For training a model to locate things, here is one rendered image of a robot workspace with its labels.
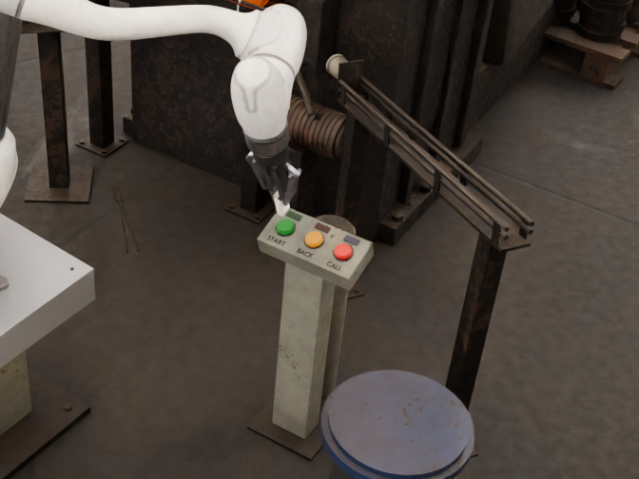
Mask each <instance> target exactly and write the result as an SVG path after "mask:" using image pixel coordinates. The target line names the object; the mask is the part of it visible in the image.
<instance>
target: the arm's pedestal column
mask: <svg viewBox="0 0 639 479"><path fill-rule="evenodd" d="M89 413H90V406H89V405H87V404H86V403H84V402H82V401H81V400H79V399H78V398H76V397H74V396H73V395H71V394H69V393H67V392H65V391H64V390H62V389H61V388H59V387H57V386H56V385H54V384H52V383H51V382H49V381H48V380H46V379H45V378H44V377H42V376H40V375H39V374H36V373H35V372H33V371H32V370H30V369H28V366H27V358H26V350H25V351H23V352H22V353H21V354H19V355H18V356H16V357H15V358H14V359H12V360H11V361H10V362H8V363H7V364H6V365H4V366H3V367H1V368H0V479H10V478H11V477H12V476H13V475H14V474H15V473H17V472H18V471H19V470H20V469H22V468H23V467H24V466H25V465H27V464H28V463H29V462H30V461H31V460H33V459H34V458H35V457H36V456H37V455H39V454H40V453H41V452H42V451H44V450H45V449H46V448H47V447H49V446H50V445H51V444H52V443H53V442H55V441H56V440H57V439H58V438H59V437H61V436H62V435H63V434H64V433H66V432H67V431H68V430H69V429H71V428H72V427H73V426H74V425H75V424H77V423H78V422H79V421H80V420H81V419H83V418H84V417H85V416H86V415H88V414H89Z"/></svg>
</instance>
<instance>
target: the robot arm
mask: <svg viewBox="0 0 639 479"><path fill-rule="evenodd" d="M23 20H25V21H29V22H32V23H36V24H40V25H44V26H47V27H51V28H54V29H59V30H62V31H65V32H69V33H72V34H75V35H79V36H83V37H86V38H91V39H96V40H104V41H129V40H139V39H146V38H155V37H164V36H172V35H180V34H188V33H210V34H214V35H217V36H219V37H222V38H223V39H224V40H226V41H227V42H228V43H229V44H230V45H231V46H232V48H233V49H234V52H235V56H236V57H238V58H239V59H240V60H241V61H240V62H239V63H238V64H237V65H236V67H235V69H234V72H233V75H232V80H231V97H232V103H233V107H234V110H235V114H236V117H237V119H238V122H239V123H240V125H241V126H242V131H243V134H244V137H245V140H246V144H247V146H248V148H249V149H250V150H251V151H250V152H249V154H248V155H247V156H246V158H245V159H246V160H247V161H248V162H249V164H250V165H251V167H252V169H253V171H254V173H255V175H256V177H257V179H258V181H259V183H260V185H261V188H262V189H264V190H266V189H268V190H269V193H270V194H271V196H272V200H273V201H274V202H275V204H276V209H277V213H278V215H279V216H282V217H283V216H284V215H285V213H286V212H287V211H288V209H289V208H290V206H289V202H290V200H291V199H292V197H293V196H294V194H295V193H296V192H297V187H298V180H299V175H300V174H301V172H302V170H301V169H300V168H298V169H296V168H294V167H293V166H291V165H292V164H291V162H290V160H289V158H288V156H289V147H288V143H289V140H290V134H289V129H288V122H287V114H288V110H289V108H290V99H291V92H292V87H293V83H294V80H295V78H296V75H297V74H298V72H299V70H300V65H301V62H302V59H303V55H304V52H305V46H306V37H307V32H306V25H305V22H304V19H303V17H302V15H301V14H300V12H299V11H298V10H296V9H295V8H293V7H291V6H289V5H286V4H277V5H274V6H271V7H269V8H267V9H265V10H264V11H260V10H254V11H252V12H249V13H241V12H237V11H234V10H229V9H225V8H221V7H215V6H208V5H186V6H167V7H148V8H129V9H119V8H109V7H104V6H100V5H97V4H94V3H91V2H89V1H88V0H0V207H1V206H2V204H3V202H4V200H5V198H6V197H7V195H8V193H9V191H10V188H11V185H12V183H13V180H14V177H15V174H16V171H17V164H18V159H17V153H16V149H15V138H14V136H13V134H12V133H11V132H10V130H9V129H8V128H7V127H6V125H7V119H8V114H9V107H10V95H11V90H12V84H13V77H14V71H15V65H16V59H17V53H18V47H19V41H20V34H21V28H22V23H23ZM286 171H288V172H289V176H288V178H289V180H287V176H286ZM265 180H266V181H265Z"/></svg>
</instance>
